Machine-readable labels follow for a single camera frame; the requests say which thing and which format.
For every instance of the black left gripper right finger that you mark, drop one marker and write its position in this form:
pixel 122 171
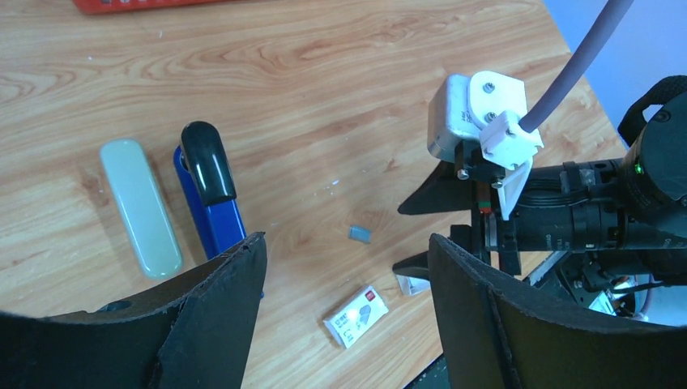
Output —
pixel 499 332

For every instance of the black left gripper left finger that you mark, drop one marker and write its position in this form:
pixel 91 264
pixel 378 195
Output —
pixel 192 331

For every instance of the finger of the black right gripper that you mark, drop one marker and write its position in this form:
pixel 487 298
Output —
pixel 415 266
pixel 442 191

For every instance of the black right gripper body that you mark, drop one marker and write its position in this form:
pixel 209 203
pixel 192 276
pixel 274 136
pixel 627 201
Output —
pixel 488 233

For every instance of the silver staple strip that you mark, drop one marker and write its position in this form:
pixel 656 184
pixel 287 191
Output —
pixel 360 234

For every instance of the grey and white stapler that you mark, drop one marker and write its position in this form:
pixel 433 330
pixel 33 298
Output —
pixel 141 208

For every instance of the blue and black stapler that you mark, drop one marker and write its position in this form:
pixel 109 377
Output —
pixel 207 183

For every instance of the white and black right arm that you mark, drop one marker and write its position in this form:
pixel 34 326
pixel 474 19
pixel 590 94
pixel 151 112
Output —
pixel 615 229

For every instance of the white staple box tray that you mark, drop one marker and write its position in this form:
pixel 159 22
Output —
pixel 411 286

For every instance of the white staple box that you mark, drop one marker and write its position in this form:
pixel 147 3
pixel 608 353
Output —
pixel 352 319

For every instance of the red plastic shopping basket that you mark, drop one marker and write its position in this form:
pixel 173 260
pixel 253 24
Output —
pixel 95 7

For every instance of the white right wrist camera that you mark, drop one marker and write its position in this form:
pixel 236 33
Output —
pixel 486 108

